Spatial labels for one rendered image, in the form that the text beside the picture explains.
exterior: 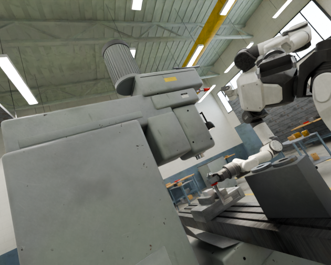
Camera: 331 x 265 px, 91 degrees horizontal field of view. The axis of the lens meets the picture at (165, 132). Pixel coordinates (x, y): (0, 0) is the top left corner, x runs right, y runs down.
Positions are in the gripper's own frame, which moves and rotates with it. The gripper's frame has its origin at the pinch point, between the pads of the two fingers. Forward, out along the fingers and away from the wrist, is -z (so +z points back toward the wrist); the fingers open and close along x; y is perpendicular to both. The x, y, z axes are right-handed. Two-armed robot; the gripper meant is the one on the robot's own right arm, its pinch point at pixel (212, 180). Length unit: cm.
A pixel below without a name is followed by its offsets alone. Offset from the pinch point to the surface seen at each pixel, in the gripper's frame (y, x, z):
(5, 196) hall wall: -180, -544, -498
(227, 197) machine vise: 14.4, -5.1, 5.3
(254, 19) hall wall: -480, -402, 675
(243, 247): 29.2, 19.7, -8.5
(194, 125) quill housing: -34.4, 9.9, 1.9
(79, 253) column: -4, 40, -64
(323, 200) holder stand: 15, 49, 14
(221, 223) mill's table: 19.9, 9.7, -9.6
